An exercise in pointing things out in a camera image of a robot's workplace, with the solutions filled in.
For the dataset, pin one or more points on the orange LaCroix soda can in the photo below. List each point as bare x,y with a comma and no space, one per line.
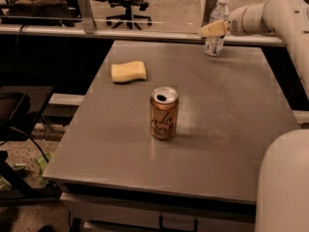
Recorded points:
164,112

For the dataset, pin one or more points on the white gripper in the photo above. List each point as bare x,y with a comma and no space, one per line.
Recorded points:
238,22

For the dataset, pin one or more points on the grey metal rail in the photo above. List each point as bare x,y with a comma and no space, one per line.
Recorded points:
146,36

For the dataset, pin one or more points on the yellow sponge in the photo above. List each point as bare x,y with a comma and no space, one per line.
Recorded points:
129,71

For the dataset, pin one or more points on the grey metal post right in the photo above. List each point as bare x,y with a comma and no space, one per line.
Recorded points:
208,8

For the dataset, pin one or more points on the white drawer cabinet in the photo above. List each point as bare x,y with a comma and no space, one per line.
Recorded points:
102,214

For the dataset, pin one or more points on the grey metal post left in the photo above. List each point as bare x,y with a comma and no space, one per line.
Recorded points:
88,22

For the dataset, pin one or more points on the green crumpled bag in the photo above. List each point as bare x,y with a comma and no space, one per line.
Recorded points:
42,162

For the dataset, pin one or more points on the clear plastic water bottle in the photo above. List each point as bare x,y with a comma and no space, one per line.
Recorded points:
214,42

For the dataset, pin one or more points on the grey metal post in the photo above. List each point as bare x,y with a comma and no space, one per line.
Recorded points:
88,22
208,8

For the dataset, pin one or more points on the black side table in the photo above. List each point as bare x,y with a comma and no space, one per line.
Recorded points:
21,108

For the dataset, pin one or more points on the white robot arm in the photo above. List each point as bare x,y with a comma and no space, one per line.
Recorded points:
283,188

